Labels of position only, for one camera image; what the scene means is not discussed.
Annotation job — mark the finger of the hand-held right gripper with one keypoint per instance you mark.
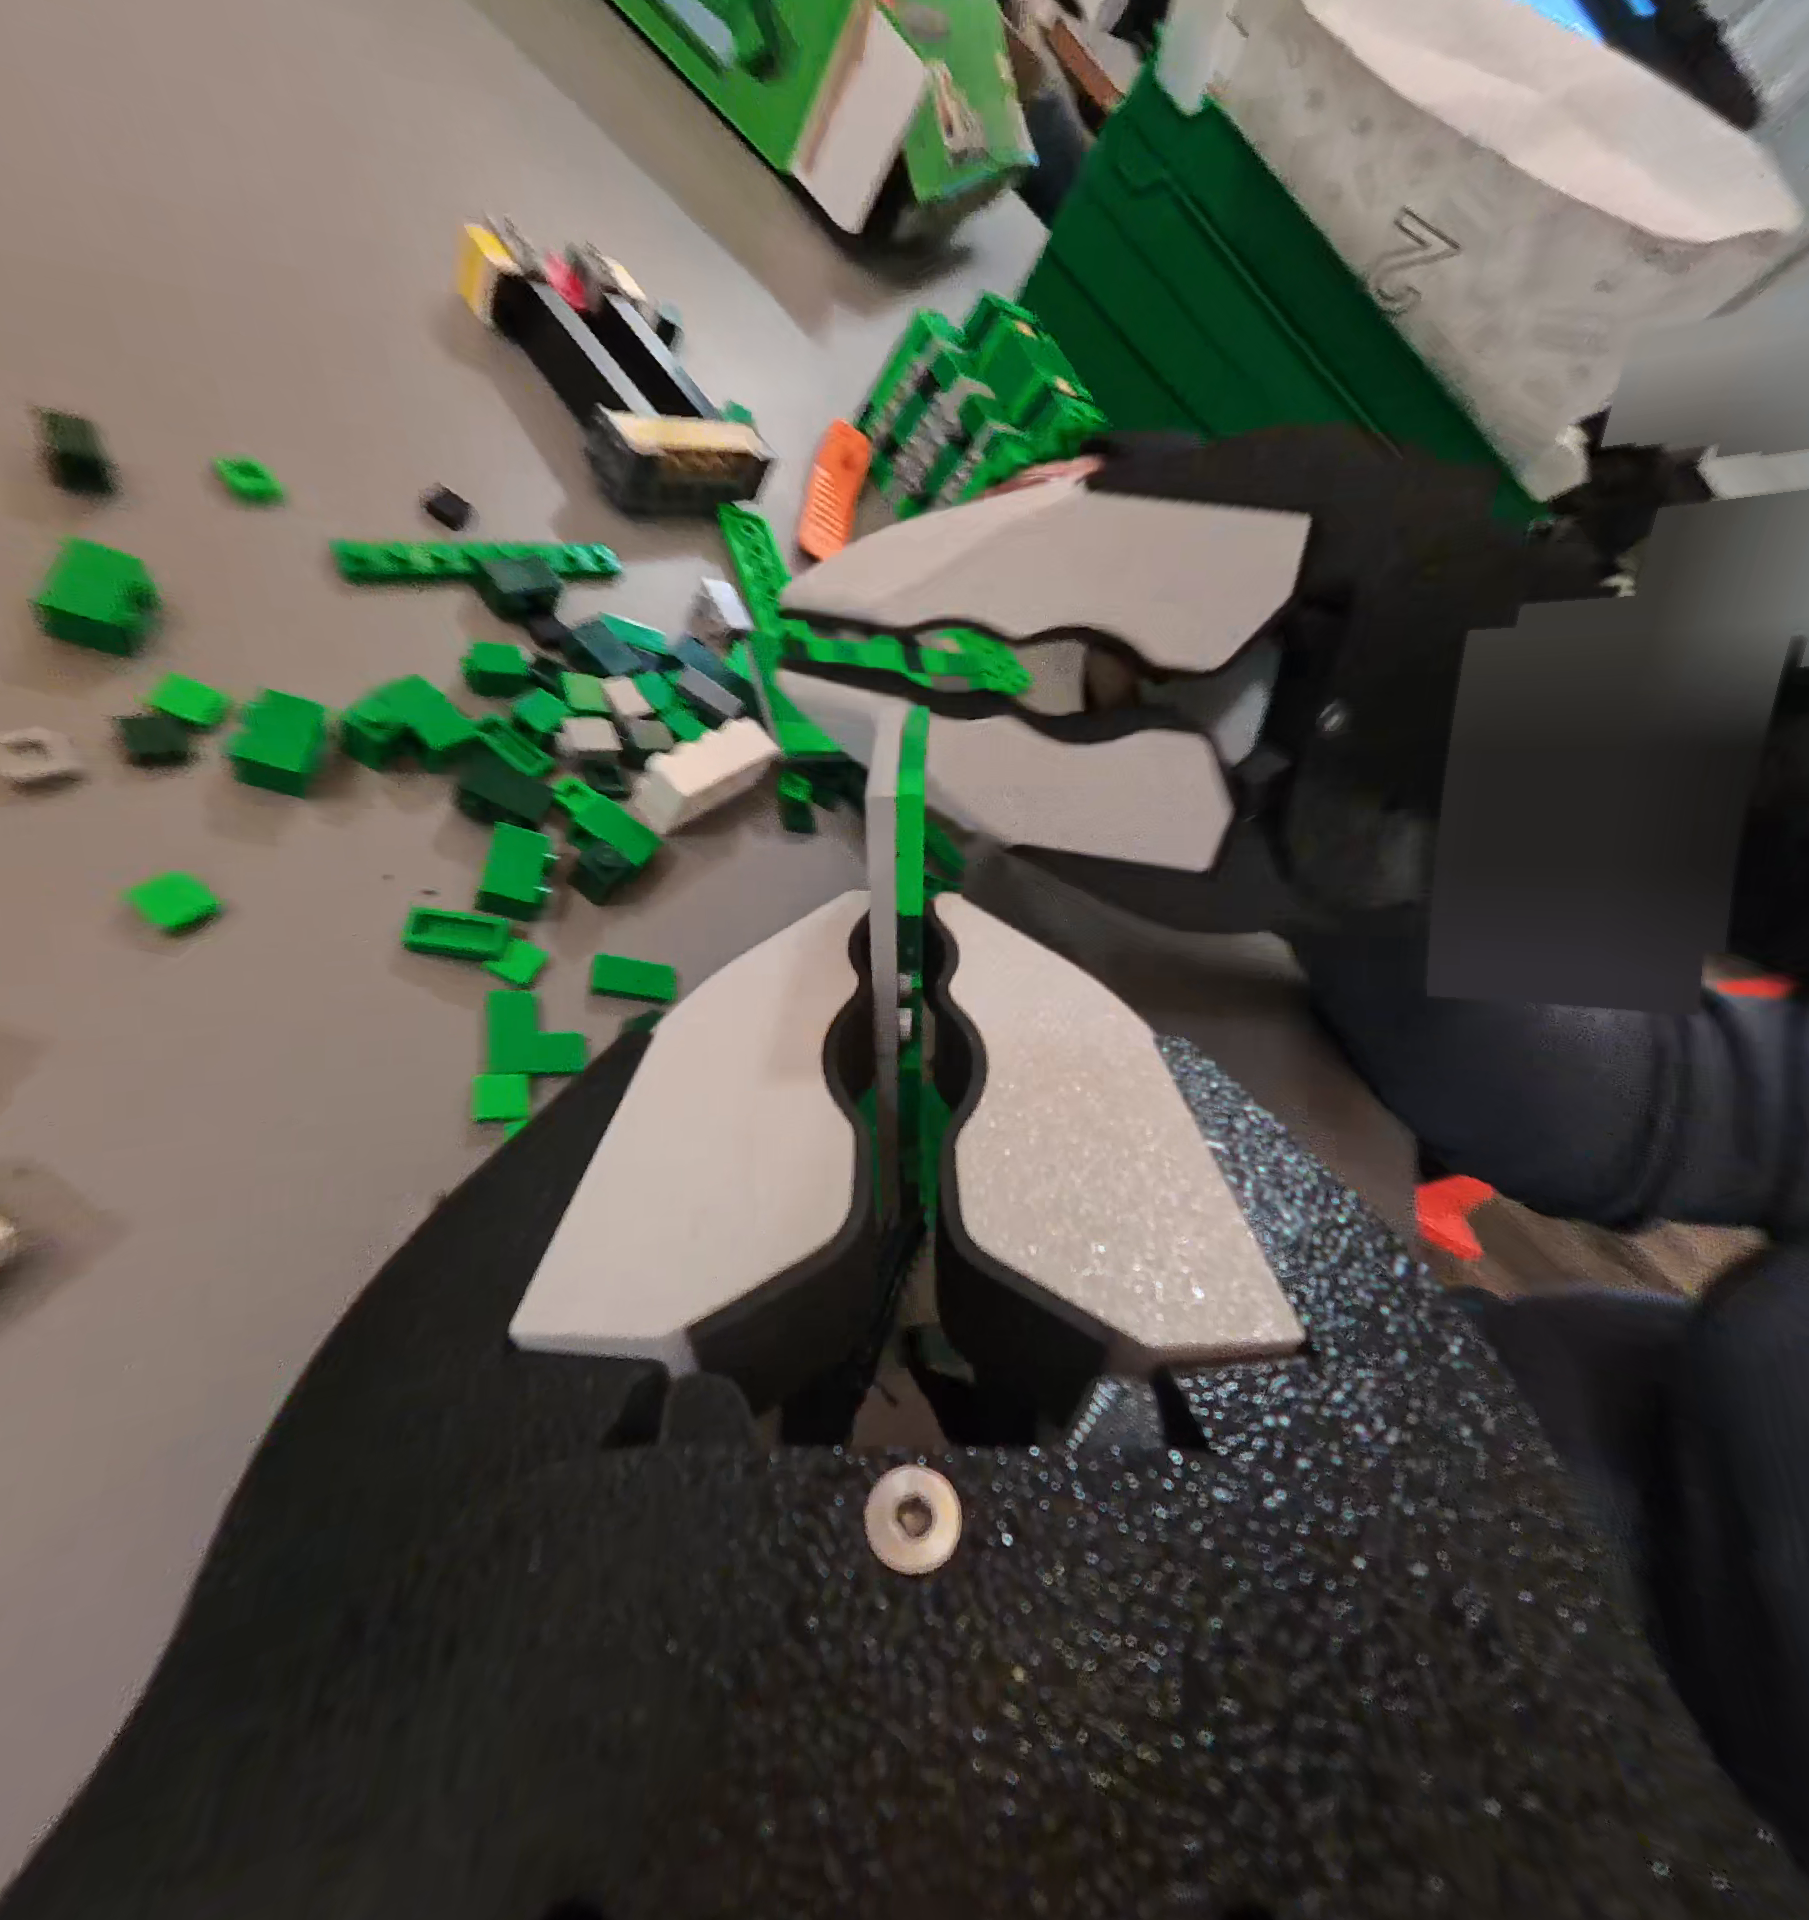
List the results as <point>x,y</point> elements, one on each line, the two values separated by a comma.
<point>1086,563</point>
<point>1086,795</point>

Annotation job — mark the person's right forearm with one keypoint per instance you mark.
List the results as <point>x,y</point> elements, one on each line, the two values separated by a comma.
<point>1564,1111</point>

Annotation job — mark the scattered green bricks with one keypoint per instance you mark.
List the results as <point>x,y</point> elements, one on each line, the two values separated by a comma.
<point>282,743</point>

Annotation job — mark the small black tile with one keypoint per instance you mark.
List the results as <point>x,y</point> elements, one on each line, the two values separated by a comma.
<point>449,506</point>

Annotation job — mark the green plate with holes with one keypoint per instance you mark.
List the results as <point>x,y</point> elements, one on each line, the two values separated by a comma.
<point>751,571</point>

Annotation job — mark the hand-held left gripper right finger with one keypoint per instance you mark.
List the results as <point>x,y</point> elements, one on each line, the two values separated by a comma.
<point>1115,1171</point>

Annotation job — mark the black yellow brick model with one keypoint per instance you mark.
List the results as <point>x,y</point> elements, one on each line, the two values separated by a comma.
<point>605,369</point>

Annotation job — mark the red plastic object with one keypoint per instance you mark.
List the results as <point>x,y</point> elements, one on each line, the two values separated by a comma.
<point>1451,1214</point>

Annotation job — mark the green studded brick assembly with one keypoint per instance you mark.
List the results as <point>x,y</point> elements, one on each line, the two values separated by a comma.
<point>1018,360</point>

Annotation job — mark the green studded strip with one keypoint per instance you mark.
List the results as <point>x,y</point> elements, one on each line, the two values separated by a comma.
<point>859,656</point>

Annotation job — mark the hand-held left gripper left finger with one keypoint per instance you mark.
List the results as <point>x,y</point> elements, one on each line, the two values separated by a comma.
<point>708,1155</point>

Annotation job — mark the green toy set box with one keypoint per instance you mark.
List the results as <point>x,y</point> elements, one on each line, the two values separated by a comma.
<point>980,135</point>

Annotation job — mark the orange brick separator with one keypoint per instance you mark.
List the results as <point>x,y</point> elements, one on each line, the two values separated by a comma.
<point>832,495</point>

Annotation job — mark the green plastic crate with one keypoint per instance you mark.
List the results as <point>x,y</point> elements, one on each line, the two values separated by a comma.
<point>1205,300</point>

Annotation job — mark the dark green brick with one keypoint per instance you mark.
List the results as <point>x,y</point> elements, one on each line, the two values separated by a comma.
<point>76,451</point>

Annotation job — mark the green grey brick panel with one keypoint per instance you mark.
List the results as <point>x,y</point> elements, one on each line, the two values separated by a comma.
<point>887,840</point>

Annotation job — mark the white brick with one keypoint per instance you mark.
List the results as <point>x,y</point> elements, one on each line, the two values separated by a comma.
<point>708,772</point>

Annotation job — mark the white printed paper bag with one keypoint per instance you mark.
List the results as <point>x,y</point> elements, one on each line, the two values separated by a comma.
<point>1443,194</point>

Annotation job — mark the person's lap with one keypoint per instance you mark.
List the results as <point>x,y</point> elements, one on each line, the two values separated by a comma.
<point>1743,1501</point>

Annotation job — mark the grey desk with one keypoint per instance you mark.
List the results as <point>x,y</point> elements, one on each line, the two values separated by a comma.
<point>244,224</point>

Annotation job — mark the long green plate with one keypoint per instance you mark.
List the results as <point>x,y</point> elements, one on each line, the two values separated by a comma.
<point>425,561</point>

